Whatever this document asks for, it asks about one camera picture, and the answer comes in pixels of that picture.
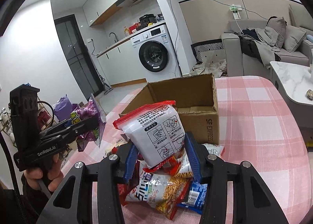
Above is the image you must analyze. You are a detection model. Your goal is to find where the purple snack bag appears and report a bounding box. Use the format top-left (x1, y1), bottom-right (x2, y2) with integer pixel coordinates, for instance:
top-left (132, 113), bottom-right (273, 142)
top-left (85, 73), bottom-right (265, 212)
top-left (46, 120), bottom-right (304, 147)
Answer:
top-left (66, 95), bottom-right (106, 152)

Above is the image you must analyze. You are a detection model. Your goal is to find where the white noodle snack bag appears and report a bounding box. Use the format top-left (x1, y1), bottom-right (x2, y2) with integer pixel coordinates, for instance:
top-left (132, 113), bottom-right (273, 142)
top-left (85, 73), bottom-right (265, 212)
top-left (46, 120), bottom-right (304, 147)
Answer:
top-left (124, 155), bottom-right (194, 221)

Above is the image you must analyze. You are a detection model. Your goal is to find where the white red-edged snack bag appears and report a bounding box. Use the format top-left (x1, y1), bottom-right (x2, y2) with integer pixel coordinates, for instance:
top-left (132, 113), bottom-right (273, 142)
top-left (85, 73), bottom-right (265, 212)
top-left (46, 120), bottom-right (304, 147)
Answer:
top-left (113, 101), bottom-right (185, 168)

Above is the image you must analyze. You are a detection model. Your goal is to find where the person's left hand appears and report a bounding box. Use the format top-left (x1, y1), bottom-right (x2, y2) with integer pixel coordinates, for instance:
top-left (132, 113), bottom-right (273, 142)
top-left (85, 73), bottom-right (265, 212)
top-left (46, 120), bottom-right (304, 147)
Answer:
top-left (25, 153), bottom-right (64, 192)

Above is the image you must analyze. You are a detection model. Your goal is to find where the purple plastic bag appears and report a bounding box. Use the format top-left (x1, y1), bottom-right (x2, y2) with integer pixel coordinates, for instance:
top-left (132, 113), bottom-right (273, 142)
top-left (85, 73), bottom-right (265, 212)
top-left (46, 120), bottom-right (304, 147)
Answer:
top-left (52, 95), bottom-right (72, 122)

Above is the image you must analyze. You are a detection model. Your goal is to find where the blue white snack bag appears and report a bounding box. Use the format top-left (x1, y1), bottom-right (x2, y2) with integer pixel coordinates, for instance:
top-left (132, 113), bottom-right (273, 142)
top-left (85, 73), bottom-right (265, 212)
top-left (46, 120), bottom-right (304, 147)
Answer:
top-left (177, 180), bottom-right (207, 214)

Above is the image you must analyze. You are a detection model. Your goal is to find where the pink checkered tablecloth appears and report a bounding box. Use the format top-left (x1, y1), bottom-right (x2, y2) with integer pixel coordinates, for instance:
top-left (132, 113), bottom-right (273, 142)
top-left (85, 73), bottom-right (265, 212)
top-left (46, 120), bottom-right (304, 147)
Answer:
top-left (62, 76), bottom-right (312, 223)

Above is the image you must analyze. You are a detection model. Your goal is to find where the black glass door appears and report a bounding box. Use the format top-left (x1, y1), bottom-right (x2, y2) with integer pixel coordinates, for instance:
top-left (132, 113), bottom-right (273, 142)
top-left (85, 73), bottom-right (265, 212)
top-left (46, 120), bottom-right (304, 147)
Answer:
top-left (54, 15), bottom-right (104, 100)

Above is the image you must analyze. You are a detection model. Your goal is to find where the yellow bottle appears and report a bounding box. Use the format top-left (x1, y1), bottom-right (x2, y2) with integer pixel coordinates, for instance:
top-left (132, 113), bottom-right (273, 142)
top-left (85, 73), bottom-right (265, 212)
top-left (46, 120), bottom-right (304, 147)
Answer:
top-left (124, 26), bottom-right (130, 36)

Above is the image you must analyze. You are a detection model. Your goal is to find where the cardboard SF Express box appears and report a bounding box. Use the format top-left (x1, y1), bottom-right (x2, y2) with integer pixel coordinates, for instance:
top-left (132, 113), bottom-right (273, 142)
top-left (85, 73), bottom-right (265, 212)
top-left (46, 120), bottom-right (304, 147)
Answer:
top-left (119, 74), bottom-right (220, 145)

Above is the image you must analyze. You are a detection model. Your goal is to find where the white washing machine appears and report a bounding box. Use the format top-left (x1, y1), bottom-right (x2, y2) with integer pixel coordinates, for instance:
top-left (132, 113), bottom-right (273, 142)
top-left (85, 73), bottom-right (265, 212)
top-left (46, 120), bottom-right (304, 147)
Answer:
top-left (130, 23), bottom-right (182, 83)

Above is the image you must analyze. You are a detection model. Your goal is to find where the white marble coffee table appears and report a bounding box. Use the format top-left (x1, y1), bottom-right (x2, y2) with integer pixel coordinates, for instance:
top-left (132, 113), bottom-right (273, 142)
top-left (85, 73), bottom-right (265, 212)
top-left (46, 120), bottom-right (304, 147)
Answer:
top-left (270, 61), bottom-right (312, 128)

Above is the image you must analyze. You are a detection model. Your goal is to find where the black patterned chair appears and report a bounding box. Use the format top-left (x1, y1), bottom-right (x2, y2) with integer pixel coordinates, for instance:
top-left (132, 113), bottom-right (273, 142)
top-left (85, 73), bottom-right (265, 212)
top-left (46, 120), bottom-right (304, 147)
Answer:
top-left (191, 39), bottom-right (226, 64)

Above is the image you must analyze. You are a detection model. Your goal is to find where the grey sofa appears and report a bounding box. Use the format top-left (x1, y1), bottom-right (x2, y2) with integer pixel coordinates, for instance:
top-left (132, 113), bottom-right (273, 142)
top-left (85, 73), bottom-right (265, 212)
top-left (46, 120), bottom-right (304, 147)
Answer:
top-left (221, 4), bottom-right (312, 78)

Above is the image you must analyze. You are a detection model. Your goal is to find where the grey cushion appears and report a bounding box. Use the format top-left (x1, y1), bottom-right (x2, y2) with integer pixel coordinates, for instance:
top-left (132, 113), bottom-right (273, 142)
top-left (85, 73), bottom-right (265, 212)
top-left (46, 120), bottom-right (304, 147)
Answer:
top-left (283, 25), bottom-right (306, 52)

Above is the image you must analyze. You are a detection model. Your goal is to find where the wall power strip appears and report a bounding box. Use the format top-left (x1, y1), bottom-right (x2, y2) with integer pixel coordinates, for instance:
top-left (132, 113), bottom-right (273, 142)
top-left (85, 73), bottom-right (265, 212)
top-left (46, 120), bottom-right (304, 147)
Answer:
top-left (229, 4), bottom-right (242, 20)

